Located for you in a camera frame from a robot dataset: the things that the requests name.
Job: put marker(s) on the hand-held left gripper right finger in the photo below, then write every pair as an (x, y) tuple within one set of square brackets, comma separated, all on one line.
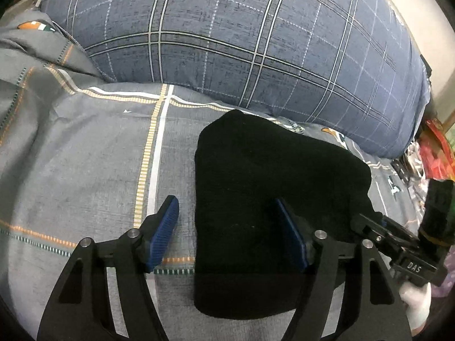
[(293, 236)]

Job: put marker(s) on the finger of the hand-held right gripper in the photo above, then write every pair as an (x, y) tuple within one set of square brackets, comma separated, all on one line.
[(373, 236), (403, 232)]

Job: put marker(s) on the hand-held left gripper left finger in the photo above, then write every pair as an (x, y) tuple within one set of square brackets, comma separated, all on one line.
[(164, 236)]

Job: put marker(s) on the black pants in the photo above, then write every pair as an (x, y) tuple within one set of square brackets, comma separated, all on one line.
[(266, 184)]

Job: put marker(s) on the person's right hand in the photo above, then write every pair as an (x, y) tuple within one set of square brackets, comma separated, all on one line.
[(417, 305)]

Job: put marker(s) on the red packet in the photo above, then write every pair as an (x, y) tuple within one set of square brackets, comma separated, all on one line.
[(439, 149)]

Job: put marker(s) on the grey striped bed cover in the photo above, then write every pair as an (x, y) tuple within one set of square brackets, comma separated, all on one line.
[(81, 170)]

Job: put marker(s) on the blue plaid pillow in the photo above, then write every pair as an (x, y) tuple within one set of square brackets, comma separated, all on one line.
[(231, 39)]

